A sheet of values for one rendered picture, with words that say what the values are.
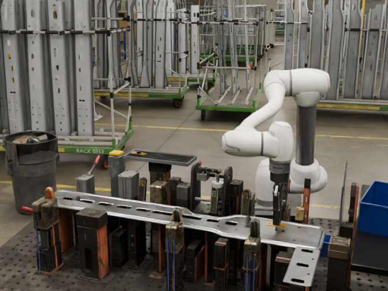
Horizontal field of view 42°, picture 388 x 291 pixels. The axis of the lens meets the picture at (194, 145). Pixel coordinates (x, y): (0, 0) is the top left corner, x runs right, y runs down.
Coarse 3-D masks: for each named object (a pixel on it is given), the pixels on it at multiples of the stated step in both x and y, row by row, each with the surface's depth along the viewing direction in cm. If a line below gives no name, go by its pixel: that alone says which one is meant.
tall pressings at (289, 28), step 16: (288, 0) 1114; (304, 0) 1109; (288, 16) 1122; (304, 16) 1115; (288, 32) 1130; (304, 32) 1124; (288, 48) 1138; (304, 48) 1131; (288, 64) 1144; (304, 64) 1136
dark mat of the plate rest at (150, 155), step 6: (138, 156) 271; (144, 156) 271; (150, 156) 271; (156, 156) 271; (162, 156) 271; (168, 156) 271; (174, 156) 271; (180, 156) 271; (186, 156) 271; (192, 156) 271; (186, 162) 261
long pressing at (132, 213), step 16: (64, 192) 264; (80, 192) 263; (80, 208) 245; (96, 208) 244; (112, 208) 244; (144, 208) 244; (160, 208) 244; (192, 224) 227; (208, 224) 228; (224, 224) 228; (240, 224) 228; (288, 224) 228; (304, 224) 227; (272, 240) 212; (288, 240) 212; (304, 240) 212; (320, 240) 213
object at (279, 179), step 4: (272, 176) 213; (276, 176) 212; (280, 176) 211; (284, 176) 211; (272, 180) 213; (276, 180) 212; (280, 180) 212; (284, 180) 212; (276, 184) 212; (280, 184) 213; (280, 188) 214
